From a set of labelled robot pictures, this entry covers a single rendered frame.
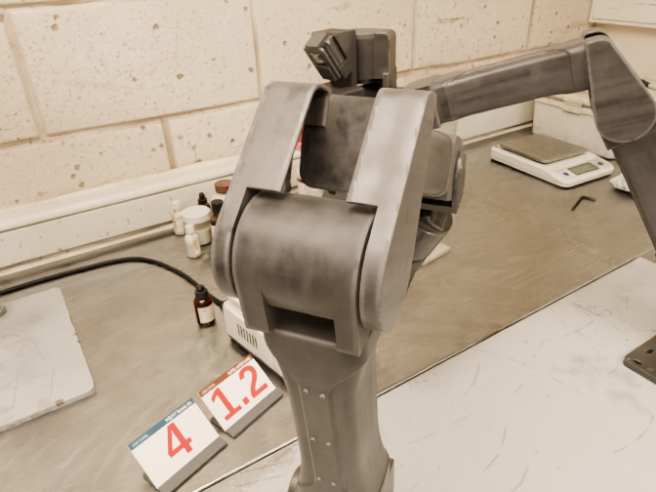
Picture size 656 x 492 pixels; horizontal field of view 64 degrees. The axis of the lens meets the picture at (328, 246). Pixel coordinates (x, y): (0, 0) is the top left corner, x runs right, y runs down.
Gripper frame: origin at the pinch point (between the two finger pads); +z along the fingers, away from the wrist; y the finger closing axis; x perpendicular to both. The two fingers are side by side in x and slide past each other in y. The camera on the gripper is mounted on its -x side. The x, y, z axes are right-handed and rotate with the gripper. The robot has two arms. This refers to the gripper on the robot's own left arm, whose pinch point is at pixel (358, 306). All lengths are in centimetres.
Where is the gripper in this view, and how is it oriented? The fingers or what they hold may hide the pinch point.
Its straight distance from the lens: 68.3
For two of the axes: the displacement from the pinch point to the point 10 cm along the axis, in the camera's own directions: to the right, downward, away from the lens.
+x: 8.7, 4.9, -0.1
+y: -3.8, 6.5, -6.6
